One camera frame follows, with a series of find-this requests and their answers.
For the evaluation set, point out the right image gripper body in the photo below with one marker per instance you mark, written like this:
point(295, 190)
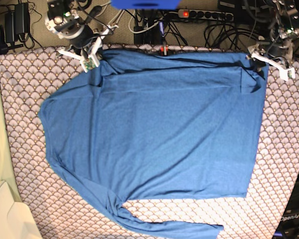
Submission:
point(275, 52)

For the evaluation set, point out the left image gripper body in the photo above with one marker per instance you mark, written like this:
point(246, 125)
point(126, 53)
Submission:
point(84, 43)

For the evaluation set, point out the blue long-sleeve T-shirt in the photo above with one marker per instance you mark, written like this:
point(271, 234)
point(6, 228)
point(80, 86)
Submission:
point(140, 126)

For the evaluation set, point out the blue box overhead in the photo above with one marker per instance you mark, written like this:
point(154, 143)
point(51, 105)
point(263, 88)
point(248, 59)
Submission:
point(145, 4)

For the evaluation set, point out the orange black table clamp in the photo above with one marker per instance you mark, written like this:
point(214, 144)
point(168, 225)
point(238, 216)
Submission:
point(164, 50)

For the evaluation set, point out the white power strip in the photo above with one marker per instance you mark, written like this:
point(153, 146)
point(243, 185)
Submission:
point(205, 15)

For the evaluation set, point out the black power adapter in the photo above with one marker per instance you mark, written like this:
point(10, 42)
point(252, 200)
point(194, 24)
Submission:
point(17, 23)

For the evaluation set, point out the black OpenArm box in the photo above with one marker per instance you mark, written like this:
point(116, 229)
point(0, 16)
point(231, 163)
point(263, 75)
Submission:
point(289, 225)

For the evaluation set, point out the white plastic bin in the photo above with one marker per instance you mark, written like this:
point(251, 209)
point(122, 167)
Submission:
point(16, 220)

